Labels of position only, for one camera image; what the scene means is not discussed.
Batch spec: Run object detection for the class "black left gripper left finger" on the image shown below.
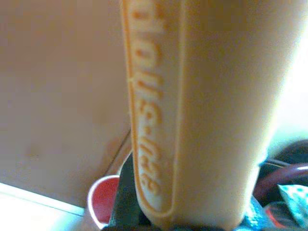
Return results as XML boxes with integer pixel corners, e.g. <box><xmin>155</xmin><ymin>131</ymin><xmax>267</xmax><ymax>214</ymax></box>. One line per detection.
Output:
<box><xmin>105</xmin><ymin>151</ymin><xmax>153</xmax><ymax>231</ymax></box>

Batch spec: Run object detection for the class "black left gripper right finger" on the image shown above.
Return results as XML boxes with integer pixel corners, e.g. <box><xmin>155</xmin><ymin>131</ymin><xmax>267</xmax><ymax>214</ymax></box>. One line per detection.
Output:
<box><xmin>236</xmin><ymin>198</ymin><xmax>268</xmax><ymax>231</ymax></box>

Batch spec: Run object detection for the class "cream plastic handle with embossed lettering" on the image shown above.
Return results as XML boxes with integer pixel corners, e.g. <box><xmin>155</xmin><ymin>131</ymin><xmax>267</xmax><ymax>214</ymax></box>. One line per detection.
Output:
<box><xmin>119</xmin><ymin>0</ymin><xmax>308</xmax><ymax>231</ymax></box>

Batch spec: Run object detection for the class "red cup with white rim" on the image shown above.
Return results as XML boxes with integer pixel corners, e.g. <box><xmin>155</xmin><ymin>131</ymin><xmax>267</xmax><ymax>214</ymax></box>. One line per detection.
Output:
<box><xmin>87</xmin><ymin>175</ymin><xmax>121</xmax><ymax>230</ymax></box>

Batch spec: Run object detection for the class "dark red curved tube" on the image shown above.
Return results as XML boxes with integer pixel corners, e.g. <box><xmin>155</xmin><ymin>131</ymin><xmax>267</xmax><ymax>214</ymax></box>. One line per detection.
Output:
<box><xmin>252</xmin><ymin>163</ymin><xmax>308</xmax><ymax>207</ymax></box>

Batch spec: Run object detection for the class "teal dotted white bag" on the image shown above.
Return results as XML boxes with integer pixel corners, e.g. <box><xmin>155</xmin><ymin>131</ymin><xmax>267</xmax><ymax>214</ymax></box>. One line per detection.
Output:
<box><xmin>276</xmin><ymin>183</ymin><xmax>308</xmax><ymax>231</ymax></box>

